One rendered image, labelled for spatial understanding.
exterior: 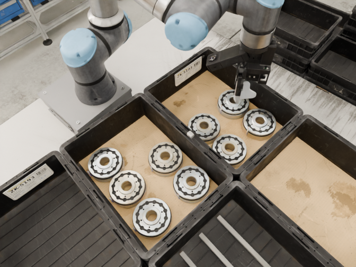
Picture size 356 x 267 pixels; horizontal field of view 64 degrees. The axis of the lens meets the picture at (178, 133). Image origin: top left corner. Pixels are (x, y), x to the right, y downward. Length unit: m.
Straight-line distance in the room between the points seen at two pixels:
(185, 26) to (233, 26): 2.11
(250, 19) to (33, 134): 0.90
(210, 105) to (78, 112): 0.47
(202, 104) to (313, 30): 1.10
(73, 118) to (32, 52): 1.75
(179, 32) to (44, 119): 0.81
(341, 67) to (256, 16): 1.32
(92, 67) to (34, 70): 1.64
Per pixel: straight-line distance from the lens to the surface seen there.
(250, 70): 0.76
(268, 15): 0.66
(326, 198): 0.90
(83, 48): 0.93
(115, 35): 1.01
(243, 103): 0.96
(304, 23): 1.96
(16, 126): 1.29
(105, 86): 1.04
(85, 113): 1.06
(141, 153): 0.89
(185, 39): 0.57
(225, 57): 0.76
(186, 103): 0.99
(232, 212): 0.82
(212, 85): 1.04
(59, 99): 1.14
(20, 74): 2.61
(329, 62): 1.93
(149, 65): 1.30
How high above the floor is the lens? 1.61
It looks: 58 degrees down
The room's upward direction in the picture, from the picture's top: 4 degrees counter-clockwise
